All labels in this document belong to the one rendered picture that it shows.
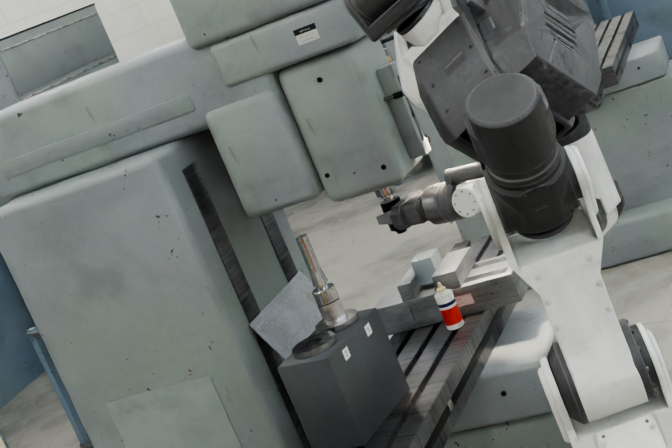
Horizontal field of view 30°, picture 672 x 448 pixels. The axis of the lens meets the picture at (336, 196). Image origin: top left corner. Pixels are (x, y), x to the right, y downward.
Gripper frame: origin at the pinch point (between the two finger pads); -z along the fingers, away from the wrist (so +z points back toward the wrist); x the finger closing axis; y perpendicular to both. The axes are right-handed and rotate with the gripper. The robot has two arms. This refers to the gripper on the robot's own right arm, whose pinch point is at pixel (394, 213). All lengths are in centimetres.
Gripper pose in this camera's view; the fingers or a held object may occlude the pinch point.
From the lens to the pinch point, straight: 279.8
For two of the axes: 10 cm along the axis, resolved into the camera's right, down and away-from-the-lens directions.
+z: 7.5, -1.8, -6.4
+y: 3.8, 9.1, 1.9
